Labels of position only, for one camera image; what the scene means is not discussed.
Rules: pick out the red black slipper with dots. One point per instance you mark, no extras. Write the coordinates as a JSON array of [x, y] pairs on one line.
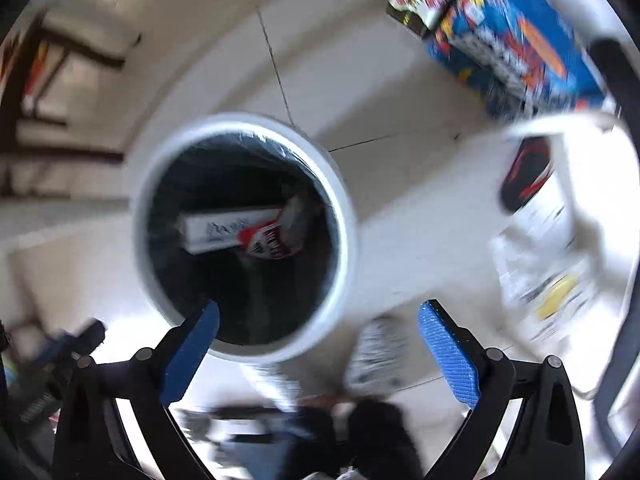
[[531, 169]]

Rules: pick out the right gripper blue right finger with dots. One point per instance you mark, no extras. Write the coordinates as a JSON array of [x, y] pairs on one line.
[[546, 440]]

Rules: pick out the white medicine box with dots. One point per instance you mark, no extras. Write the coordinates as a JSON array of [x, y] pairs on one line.
[[215, 230]]

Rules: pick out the white plastic bag yellow print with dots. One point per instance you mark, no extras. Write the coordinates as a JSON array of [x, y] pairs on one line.
[[547, 281]]

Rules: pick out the dark fleece trousers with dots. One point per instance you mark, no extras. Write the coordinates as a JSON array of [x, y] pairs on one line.
[[376, 445]]

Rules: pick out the red white wrapper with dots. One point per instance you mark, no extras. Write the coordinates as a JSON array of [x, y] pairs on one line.
[[281, 237]]

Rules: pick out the blue superhero toy box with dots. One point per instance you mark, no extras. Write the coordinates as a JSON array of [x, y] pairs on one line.
[[519, 55]]

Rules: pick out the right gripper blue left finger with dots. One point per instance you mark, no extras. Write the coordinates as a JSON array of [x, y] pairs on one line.
[[91, 441]]

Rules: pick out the grey fuzzy right slipper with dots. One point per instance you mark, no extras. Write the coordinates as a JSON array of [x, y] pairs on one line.
[[376, 366]]

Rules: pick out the white round trash bin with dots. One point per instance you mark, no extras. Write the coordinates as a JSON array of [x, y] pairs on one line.
[[270, 310]]

